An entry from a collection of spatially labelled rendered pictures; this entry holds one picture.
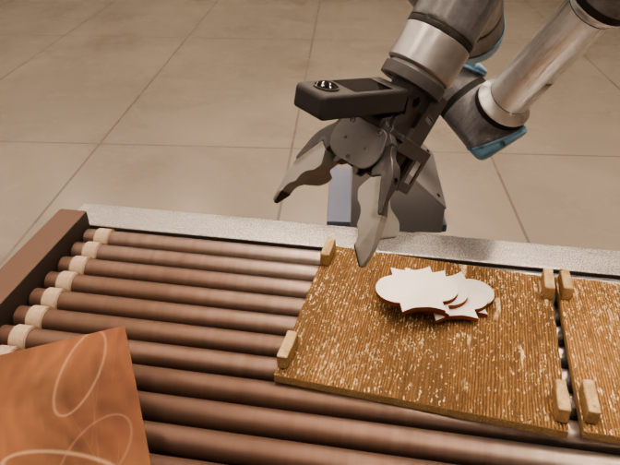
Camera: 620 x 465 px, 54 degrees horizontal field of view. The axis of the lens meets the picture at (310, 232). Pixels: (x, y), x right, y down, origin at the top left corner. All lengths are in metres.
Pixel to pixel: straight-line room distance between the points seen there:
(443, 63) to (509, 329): 0.52
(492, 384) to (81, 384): 0.56
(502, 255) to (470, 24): 0.67
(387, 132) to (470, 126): 0.68
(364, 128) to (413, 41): 0.10
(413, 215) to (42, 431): 0.86
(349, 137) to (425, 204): 0.68
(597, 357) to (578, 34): 0.52
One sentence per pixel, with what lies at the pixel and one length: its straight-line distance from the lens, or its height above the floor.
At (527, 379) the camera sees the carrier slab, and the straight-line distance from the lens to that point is 0.96.
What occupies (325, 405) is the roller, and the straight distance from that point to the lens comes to 0.90.
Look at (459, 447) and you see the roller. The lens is 0.88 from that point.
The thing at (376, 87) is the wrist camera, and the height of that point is 1.39.
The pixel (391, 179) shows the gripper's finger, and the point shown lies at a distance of 0.61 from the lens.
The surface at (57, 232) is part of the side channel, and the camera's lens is 1.28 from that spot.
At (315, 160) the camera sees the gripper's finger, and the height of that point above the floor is 1.30.
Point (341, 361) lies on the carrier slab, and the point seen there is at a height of 0.94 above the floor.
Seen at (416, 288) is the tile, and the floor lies 0.97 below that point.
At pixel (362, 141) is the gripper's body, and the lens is 0.64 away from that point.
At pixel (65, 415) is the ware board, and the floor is 1.04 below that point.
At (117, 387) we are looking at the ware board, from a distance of 0.79.
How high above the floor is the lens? 1.59
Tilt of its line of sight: 33 degrees down
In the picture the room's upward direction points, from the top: straight up
